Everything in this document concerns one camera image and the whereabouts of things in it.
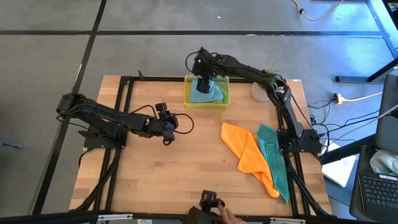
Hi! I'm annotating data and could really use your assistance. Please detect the light blue microfiber towel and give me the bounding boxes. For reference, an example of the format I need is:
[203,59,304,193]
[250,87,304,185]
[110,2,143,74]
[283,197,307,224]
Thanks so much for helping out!
[188,77,224,104]

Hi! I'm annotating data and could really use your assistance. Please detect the orange microfiber towel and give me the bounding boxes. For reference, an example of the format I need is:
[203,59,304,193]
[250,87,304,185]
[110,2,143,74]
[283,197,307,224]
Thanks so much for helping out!
[220,121,280,199]

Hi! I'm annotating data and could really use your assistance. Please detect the teal microfiber towel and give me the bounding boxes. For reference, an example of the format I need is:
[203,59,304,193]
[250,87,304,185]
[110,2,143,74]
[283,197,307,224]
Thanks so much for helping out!
[256,123,290,204]

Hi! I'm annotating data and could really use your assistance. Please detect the yellow plastic bin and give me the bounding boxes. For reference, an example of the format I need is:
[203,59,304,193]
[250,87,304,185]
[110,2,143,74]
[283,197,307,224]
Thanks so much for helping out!
[183,74,231,110]

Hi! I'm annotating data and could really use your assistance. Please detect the succulent in white patterned pot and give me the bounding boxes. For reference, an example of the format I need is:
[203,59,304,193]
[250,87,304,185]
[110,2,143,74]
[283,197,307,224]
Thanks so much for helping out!
[250,58,284,103]

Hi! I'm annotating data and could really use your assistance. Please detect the black handheld control device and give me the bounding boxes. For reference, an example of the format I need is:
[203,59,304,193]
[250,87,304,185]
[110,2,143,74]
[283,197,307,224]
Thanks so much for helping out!
[186,189,226,224]

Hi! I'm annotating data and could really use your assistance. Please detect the person's hand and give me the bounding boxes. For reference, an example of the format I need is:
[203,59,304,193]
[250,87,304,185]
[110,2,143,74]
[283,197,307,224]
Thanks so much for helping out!
[216,203,247,224]

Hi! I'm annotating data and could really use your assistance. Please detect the black gantry crossbar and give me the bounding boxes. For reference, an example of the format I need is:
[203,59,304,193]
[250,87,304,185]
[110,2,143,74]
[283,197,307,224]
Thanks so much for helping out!
[0,210,398,224]

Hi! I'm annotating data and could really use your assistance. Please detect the black desk leg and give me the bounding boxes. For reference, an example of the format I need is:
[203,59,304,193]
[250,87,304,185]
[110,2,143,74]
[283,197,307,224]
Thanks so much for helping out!
[335,57,398,84]

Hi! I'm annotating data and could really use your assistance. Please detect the white notebook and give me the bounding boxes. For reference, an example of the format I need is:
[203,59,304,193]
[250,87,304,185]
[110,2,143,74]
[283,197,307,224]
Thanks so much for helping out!
[321,140,358,189]

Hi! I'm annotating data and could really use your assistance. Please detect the dark grey monitor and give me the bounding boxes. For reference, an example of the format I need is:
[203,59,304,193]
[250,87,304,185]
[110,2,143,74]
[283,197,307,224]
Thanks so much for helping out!
[374,73,398,156]

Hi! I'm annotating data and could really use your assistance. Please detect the crumpled pale bag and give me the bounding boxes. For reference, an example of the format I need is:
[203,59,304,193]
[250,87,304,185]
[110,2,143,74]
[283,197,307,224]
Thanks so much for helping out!
[369,149,398,177]

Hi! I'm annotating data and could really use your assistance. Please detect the black keyboard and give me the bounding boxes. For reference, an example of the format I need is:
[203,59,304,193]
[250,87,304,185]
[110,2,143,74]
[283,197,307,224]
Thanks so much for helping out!
[349,144,398,223]

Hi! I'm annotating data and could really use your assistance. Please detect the black right camera cable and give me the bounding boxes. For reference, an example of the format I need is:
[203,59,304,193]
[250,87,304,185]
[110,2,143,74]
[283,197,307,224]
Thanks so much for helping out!
[185,50,200,74]

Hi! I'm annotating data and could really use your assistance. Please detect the black camera cable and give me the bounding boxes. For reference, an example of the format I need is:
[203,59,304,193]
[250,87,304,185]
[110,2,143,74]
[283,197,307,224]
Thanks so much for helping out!
[185,50,200,74]
[172,111,195,136]

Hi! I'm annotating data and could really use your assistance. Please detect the black left camera cable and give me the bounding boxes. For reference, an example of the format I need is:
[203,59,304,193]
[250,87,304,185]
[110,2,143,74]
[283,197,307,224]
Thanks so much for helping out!
[172,111,195,136]

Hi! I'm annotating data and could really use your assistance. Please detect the black aluminium table frame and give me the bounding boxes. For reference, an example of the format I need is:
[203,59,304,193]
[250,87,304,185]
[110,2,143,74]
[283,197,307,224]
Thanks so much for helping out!
[70,70,336,218]

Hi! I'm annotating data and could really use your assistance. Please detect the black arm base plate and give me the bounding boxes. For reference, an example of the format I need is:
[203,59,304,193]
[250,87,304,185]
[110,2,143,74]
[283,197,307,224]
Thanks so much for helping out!
[78,129,127,150]
[275,127,323,154]

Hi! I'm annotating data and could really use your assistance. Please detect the yellow floor cable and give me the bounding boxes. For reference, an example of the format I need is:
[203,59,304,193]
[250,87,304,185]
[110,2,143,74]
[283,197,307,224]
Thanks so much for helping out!
[291,0,345,23]

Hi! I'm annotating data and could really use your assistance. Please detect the white power cable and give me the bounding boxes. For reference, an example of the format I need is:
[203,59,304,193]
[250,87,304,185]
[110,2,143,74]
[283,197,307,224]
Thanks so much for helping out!
[341,91,384,103]

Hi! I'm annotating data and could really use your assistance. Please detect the black desk frame bar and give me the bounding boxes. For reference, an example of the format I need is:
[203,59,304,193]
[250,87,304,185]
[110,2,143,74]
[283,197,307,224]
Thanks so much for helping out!
[366,0,398,60]

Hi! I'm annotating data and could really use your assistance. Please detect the light grey cable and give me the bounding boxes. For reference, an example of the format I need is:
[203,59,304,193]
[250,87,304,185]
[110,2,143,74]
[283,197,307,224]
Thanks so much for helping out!
[323,104,398,147]

